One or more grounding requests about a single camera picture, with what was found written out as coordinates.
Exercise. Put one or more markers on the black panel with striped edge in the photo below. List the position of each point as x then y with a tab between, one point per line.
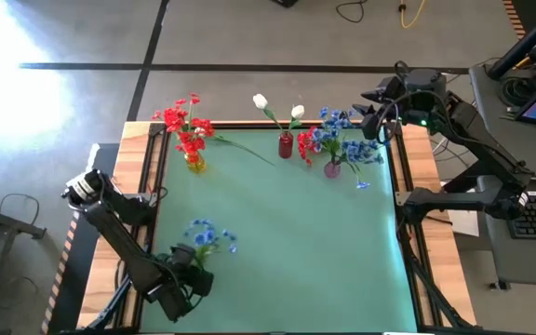
79	279

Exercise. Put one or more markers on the white artificial tulip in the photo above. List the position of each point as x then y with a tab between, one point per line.
298	111
249	151
260	101

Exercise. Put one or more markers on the white paper sheet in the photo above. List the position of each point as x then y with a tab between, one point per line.
465	228

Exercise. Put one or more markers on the red glass vase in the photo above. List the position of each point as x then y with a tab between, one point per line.
285	146

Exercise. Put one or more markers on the red artificial flower bunch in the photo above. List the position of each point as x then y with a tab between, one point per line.
304	146
193	144
173	118

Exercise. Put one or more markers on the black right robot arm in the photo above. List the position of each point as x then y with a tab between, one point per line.
459	202

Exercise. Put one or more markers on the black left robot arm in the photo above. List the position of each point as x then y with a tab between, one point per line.
119	237

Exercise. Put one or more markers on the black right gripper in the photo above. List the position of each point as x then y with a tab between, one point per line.
419	97

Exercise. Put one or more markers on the green table mat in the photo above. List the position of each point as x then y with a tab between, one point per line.
286	242

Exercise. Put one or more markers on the black aluminium table frame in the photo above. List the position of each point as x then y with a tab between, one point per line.
400	260

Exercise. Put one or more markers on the gray metal stand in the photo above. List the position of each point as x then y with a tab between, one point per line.
7	224

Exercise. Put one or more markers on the purple glass vase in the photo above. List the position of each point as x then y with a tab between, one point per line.
332	170

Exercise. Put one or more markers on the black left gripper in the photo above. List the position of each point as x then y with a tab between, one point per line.
196	281

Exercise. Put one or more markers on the yellow glass vase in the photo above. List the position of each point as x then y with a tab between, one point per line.
196	165

